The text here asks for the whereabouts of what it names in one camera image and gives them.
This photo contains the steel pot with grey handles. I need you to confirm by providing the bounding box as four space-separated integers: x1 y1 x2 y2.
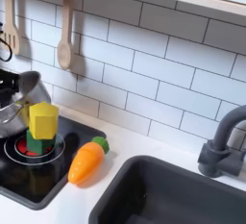
0 70 53 139

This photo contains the green toy block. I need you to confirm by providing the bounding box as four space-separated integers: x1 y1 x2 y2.
25 129 58 156

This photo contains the yellow toy block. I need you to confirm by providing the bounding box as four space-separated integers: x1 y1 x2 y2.
28 101 60 140

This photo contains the wooden spoon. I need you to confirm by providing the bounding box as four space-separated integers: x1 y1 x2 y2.
56 0 78 71

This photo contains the dark grey tap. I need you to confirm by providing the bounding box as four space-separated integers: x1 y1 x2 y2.
197 105 246 179

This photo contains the wooden slotted spatula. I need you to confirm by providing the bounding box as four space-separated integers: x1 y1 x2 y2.
1 0 21 56

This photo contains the black toy stove top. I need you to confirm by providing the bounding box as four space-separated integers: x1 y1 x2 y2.
0 114 107 211

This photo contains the thin black cable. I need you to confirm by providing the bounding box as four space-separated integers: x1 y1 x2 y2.
0 37 13 63

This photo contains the dark grey sink basin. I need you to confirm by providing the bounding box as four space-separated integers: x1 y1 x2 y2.
87 155 246 224

